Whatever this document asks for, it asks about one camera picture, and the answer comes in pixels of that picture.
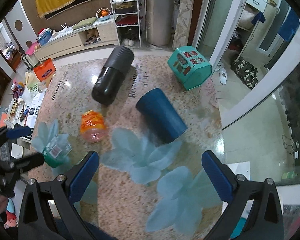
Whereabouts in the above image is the dark blue cup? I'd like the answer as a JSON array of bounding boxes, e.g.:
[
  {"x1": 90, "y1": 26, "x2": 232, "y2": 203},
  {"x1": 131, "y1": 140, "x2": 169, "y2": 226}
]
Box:
[{"x1": 135, "y1": 88, "x2": 188, "y2": 144}]

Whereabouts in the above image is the green labelled glass jar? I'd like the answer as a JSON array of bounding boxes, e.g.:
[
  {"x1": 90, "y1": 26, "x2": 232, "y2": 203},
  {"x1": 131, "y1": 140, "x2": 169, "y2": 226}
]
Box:
[{"x1": 43, "y1": 133, "x2": 72, "y2": 168}]

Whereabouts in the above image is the orange shopping bag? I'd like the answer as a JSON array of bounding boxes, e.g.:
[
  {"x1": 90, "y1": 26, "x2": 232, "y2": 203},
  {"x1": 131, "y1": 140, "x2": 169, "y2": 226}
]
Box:
[{"x1": 33, "y1": 58, "x2": 56, "y2": 82}]

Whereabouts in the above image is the orange patterned glass jar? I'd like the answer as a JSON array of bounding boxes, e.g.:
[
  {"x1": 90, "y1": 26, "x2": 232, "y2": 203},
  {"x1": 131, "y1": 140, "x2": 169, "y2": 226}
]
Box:
[{"x1": 79, "y1": 110, "x2": 108, "y2": 143}]

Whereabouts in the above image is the black thermos bottle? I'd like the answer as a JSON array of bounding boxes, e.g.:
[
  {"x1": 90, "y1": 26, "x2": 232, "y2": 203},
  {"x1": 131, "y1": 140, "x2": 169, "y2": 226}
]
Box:
[{"x1": 91, "y1": 46, "x2": 134, "y2": 106}]

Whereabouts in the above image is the green cushion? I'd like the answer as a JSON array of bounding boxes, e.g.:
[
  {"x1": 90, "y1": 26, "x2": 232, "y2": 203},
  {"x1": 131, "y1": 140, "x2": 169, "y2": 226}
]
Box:
[{"x1": 72, "y1": 17, "x2": 97, "y2": 30}]

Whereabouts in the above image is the cream low tv cabinet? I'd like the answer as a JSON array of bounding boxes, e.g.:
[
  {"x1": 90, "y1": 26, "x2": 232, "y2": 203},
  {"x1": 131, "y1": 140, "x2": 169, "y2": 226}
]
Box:
[{"x1": 34, "y1": 17, "x2": 119, "y2": 61}]

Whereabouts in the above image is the fruit basket with oranges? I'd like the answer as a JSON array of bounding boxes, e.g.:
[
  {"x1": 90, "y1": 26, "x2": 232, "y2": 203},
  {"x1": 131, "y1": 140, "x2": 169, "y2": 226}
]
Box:
[{"x1": 96, "y1": 8, "x2": 111, "y2": 21}]

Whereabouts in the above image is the camouflage bag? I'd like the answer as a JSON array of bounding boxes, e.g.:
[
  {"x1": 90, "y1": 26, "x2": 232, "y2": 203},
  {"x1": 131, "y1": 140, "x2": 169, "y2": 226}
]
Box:
[{"x1": 230, "y1": 57, "x2": 258, "y2": 90}]

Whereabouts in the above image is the white slipper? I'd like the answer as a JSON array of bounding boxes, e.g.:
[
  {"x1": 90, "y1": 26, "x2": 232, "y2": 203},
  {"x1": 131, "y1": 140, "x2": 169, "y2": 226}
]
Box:
[{"x1": 219, "y1": 68, "x2": 228, "y2": 85}]

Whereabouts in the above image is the white metal shelf rack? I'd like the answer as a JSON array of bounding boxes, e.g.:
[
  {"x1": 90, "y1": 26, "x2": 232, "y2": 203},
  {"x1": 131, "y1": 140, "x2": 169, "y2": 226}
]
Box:
[{"x1": 110, "y1": 0, "x2": 143, "y2": 48}]

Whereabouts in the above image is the teal cardboard box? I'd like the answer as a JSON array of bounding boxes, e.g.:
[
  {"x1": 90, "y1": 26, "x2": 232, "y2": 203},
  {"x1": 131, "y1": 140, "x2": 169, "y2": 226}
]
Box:
[{"x1": 167, "y1": 46, "x2": 212, "y2": 90}]

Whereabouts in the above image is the blue towel hanging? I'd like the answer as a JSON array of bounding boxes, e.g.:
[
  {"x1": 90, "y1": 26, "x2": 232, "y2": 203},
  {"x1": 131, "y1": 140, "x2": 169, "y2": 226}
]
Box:
[{"x1": 278, "y1": 9, "x2": 300, "y2": 42}]

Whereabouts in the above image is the grey cylindrical heater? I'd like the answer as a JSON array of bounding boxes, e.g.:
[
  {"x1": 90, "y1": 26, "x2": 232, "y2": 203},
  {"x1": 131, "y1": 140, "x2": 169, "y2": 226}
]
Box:
[{"x1": 145, "y1": 0, "x2": 174, "y2": 47}]

